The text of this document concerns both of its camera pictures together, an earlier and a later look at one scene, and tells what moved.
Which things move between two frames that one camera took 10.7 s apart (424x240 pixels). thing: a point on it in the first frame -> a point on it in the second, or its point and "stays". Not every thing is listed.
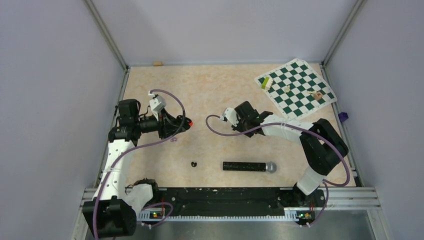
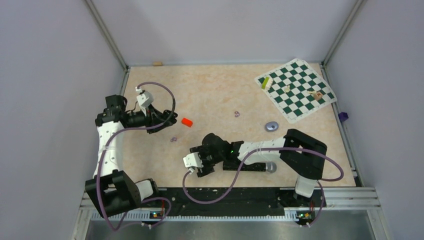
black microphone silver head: (270, 166) stays
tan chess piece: (318, 96) stays
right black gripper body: (242, 125) -> (208, 160)
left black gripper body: (162, 124) -> (149, 120)
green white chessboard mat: (298, 89) stays
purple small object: (343, 116) stays
